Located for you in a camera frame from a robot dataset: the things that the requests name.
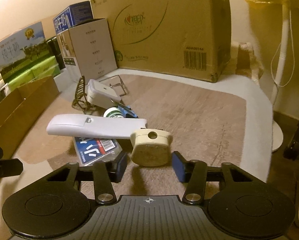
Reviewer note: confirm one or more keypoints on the metal wire clip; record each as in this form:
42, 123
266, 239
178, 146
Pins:
117, 84

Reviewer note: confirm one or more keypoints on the green tissue pack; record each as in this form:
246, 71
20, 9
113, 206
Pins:
38, 71

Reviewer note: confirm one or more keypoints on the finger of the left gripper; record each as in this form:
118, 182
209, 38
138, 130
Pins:
9, 167

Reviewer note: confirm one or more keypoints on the blue floss pick box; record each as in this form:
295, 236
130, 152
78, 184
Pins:
91, 150

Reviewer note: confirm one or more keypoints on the green white small bottle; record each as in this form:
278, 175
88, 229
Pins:
113, 112

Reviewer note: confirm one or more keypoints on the shallow cardboard tray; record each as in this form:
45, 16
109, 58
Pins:
21, 108

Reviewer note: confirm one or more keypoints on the blue milk carton box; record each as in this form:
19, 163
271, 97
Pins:
72, 15

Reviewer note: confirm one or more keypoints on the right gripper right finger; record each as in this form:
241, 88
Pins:
192, 173

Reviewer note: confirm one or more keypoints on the white remote control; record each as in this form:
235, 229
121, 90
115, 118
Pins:
88, 126

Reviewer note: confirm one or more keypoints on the large cardboard box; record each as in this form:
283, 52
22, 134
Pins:
189, 38

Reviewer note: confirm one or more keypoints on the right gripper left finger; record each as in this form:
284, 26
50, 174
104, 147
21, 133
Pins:
107, 173

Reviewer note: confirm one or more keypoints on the white grey charger adapter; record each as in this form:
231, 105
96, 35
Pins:
101, 95

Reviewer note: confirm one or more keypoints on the cream wall plug adapter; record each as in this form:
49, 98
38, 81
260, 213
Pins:
151, 147

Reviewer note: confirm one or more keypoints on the green pasture milk box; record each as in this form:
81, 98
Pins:
22, 50

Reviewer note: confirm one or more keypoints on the white beige product box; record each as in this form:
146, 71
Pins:
87, 50

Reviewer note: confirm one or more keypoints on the beige brown rug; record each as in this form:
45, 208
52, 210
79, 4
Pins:
206, 125

